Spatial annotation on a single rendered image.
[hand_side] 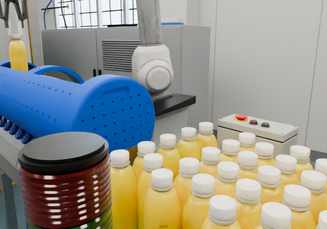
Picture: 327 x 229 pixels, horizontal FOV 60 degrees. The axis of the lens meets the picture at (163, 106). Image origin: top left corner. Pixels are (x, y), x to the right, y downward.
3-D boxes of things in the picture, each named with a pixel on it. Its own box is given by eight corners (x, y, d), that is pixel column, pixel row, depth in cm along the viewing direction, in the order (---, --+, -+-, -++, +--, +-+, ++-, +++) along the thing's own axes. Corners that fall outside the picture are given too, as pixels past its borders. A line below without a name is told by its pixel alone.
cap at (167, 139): (175, 141, 71) (176, 134, 70) (175, 147, 67) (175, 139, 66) (160, 140, 71) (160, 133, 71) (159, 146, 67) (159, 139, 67)
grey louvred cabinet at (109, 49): (81, 128, 434) (74, 30, 400) (205, 165, 307) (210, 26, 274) (49, 137, 392) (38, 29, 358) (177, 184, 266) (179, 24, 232)
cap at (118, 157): (125, 156, 62) (125, 148, 61) (132, 163, 58) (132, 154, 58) (108, 160, 60) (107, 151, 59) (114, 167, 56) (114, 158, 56)
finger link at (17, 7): (9, -6, 124) (13, -6, 125) (18, 21, 128) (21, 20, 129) (12, -7, 121) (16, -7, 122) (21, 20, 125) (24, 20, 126)
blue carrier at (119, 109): (47, 110, 154) (39, 57, 146) (158, 156, 93) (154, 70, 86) (-12, 123, 135) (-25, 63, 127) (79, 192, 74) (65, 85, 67)
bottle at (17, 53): (10, 79, 131) (5, 38, 127) (26, 78, 136) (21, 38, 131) (15, 80, 126) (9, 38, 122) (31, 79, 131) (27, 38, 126)
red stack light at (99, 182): (85, 175, 26) (83, 136, 26) (128, 203, 22) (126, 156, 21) (12, 202, 22) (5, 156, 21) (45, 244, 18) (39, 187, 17)
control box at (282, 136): (233, 142, 94) (235, 112, 91) (295, 160, 80) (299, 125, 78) (215, 150, 87) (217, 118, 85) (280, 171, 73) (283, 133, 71)
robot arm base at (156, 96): (144, 91, 167) (143, 81, 165) (173, 96, 152) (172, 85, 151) (120, 98, 154) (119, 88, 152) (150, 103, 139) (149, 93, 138)
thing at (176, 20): (161, 26, 277) (161, 18, 276) (183, 26, 266) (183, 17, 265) (154, 26, 267) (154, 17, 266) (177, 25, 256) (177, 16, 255)
